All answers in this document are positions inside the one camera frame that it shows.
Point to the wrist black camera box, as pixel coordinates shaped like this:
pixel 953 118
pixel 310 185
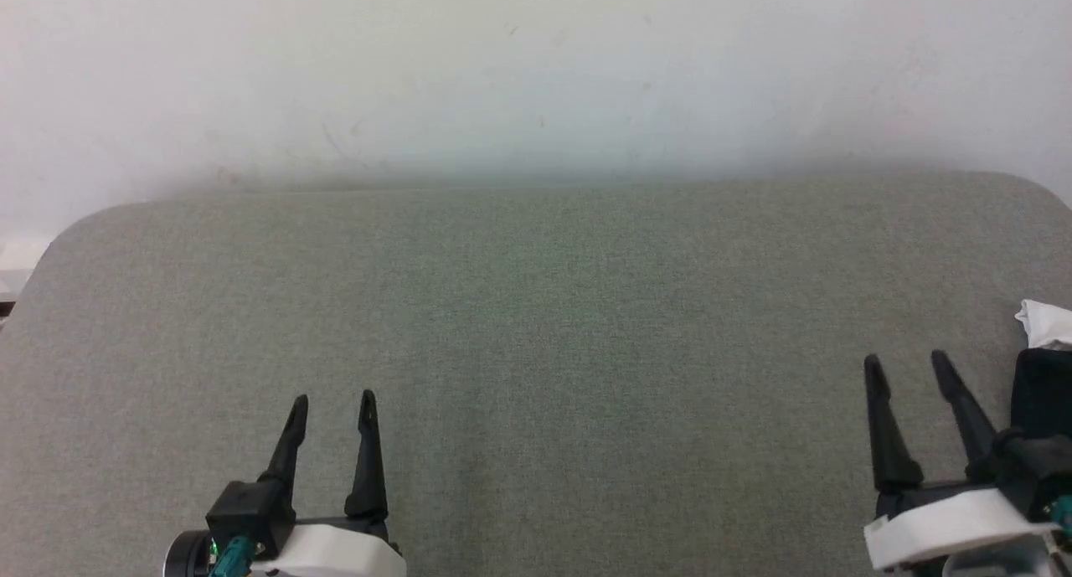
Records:
pixel 251 510
pixel 1034 468

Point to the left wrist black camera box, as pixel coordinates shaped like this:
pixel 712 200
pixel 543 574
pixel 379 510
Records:
pixel 251 510

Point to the grey fabric sofa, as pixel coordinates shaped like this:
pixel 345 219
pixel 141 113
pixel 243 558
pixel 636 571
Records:
pixel 536 359

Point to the white black t-shirt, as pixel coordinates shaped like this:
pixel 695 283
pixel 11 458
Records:
pixel 1047 376

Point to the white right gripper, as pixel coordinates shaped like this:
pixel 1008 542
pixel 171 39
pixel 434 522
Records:
pixel 946 522

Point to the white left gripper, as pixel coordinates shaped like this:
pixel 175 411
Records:
pixel 343 552

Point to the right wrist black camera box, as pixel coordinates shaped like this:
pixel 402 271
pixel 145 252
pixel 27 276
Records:
pixel 1034 468

